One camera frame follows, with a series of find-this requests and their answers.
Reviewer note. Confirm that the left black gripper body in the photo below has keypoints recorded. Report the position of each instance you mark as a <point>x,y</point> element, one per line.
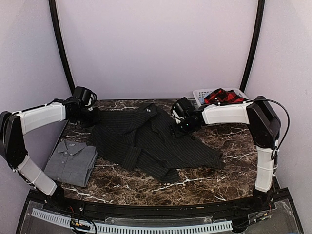
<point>87,119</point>

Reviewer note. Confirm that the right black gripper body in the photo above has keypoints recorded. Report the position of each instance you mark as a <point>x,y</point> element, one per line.
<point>185,129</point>

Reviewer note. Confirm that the black pinstriped long sleeve shirt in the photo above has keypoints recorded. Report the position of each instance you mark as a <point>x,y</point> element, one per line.
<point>142,138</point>

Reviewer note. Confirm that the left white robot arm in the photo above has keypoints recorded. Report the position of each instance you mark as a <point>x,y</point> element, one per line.
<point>18,128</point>

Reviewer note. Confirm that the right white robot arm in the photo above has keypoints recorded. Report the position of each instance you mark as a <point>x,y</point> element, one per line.
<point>262,121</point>

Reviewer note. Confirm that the white plastic laundry basket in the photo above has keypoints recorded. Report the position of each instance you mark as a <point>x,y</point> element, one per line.
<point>200,94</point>

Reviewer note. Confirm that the red black plaid shirt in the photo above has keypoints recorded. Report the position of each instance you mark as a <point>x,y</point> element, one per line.
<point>223,97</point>

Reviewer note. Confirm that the folded grey shirt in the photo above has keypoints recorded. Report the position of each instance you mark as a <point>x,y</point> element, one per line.
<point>71,163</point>

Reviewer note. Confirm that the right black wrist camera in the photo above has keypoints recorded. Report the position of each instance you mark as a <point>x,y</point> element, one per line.
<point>182,109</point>

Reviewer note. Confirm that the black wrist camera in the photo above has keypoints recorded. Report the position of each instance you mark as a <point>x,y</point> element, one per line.
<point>182,109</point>
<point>84,97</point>

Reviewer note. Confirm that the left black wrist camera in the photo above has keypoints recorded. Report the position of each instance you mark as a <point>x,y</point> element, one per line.
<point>84,97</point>

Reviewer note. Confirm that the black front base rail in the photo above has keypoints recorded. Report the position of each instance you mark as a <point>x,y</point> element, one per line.
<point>101,211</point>

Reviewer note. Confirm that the white slotted cable duct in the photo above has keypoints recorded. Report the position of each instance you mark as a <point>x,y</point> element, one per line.
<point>120,226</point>

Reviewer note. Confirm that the left black frame post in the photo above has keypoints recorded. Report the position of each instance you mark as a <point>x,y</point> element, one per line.
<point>60,45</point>

